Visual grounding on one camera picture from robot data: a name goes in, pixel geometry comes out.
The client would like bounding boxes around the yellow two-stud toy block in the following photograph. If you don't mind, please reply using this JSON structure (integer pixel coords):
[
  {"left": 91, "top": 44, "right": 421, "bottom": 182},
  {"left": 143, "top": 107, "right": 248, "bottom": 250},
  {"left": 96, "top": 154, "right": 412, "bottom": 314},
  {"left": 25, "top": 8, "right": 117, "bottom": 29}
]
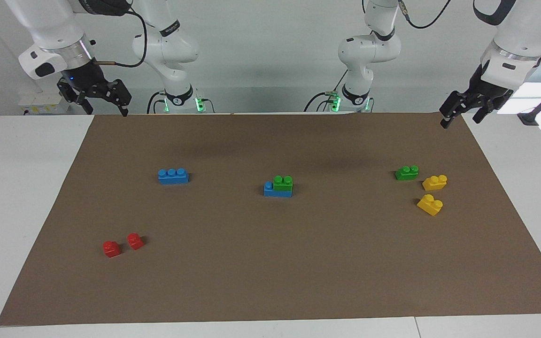
[
  {"left": 422, "top": 175, "right": 448, "bottom": 191},
  {"left": 417, "top": 194, "right": 444, "bottom": 216}
]

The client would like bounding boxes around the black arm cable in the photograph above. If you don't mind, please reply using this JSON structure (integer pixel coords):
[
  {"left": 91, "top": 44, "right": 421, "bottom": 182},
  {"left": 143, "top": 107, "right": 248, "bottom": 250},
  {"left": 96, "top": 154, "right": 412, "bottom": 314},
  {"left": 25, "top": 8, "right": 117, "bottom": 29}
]
[
  {"left": 93, "top": 10, "right": 148, "bottom": 68},
  {"left": 399, "top": 0, "right": 453, "bottom": 30}
]

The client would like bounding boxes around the blue three-stud toy block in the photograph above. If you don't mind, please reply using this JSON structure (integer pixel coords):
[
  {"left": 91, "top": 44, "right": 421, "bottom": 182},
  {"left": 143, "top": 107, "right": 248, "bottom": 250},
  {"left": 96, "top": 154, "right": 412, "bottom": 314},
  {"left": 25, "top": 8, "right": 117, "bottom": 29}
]
[
  {"left": 264, "top": 181, "right": 293, "bottom": 198},
  {"left": 158, "top": 168, "right": 189, "bottom": 184}
]

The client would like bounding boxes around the black left base cable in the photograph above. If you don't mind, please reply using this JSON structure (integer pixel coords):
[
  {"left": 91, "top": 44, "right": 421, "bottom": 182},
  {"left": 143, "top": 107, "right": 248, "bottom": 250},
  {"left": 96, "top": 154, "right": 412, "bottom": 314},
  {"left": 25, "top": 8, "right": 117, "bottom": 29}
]
[{"left": 304, "top": 69, "right": 348, "bottom": 112}]

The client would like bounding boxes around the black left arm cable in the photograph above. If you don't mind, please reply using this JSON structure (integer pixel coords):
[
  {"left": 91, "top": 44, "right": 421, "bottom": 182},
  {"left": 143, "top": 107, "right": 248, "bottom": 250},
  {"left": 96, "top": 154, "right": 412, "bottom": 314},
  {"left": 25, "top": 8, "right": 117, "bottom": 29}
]
[{"left": 399, "top": 0, "right": 453, "bottom": 30}]

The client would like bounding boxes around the brown table mat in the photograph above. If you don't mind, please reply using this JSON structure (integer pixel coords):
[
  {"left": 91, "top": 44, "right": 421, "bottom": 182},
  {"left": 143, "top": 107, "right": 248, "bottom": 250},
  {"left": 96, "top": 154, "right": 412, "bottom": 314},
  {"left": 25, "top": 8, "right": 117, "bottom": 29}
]
[{"left": 0, "top": 113, "right": 541, "bottom": 326}]

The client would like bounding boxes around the black base cable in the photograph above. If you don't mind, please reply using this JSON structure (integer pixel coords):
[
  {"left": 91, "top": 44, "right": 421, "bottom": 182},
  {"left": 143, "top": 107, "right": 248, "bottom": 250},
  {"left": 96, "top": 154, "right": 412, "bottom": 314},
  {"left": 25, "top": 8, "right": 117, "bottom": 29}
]
[
  {"left": 147, "top": 92, "right": 165, "bottom": 114},
  {"left": 304, "top": 69, "right": 348, "bottom": 112}
]

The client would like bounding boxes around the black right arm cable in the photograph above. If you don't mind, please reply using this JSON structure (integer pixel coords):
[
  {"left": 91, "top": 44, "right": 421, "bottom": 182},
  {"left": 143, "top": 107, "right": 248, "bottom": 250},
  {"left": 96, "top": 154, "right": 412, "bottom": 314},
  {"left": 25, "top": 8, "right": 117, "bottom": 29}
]
[{"left": 93, "top": 10, "right": 148, "bottom": 68}]

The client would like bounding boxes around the black right base cable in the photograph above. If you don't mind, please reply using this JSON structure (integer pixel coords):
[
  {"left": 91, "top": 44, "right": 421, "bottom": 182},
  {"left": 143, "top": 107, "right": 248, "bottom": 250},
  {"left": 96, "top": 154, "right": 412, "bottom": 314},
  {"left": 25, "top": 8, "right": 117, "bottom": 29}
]
[{"left": 147, "top": 92, "right": 165, "bottom": 114}]

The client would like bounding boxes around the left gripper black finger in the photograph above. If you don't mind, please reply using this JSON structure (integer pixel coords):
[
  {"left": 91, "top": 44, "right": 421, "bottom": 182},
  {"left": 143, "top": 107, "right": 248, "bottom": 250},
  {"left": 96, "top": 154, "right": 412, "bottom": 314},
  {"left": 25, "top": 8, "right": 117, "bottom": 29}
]
[
  {"left": 440, "top": 92, "right": 475, "bottom": 129},
  {"left": 472, "top": 99, "right": 502, "bottom": 123}
]

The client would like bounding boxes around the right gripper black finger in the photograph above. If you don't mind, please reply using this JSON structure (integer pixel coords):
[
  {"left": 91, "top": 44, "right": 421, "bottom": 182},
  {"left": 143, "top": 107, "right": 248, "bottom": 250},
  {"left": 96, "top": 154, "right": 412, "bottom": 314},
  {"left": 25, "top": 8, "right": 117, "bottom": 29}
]
[
  {"left": 99, "top": 79, "right": 132, "bottom": 117},
  {"left": 57, "top": 77, "right": 93, "bottom": 115}
]

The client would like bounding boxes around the white power socket box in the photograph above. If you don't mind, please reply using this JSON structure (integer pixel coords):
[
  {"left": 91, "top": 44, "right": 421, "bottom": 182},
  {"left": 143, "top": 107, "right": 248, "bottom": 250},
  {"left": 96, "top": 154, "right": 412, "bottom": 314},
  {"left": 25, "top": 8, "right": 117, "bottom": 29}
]
[{"left": 18, "top": 92, "right": 70, "bottom": 115}]

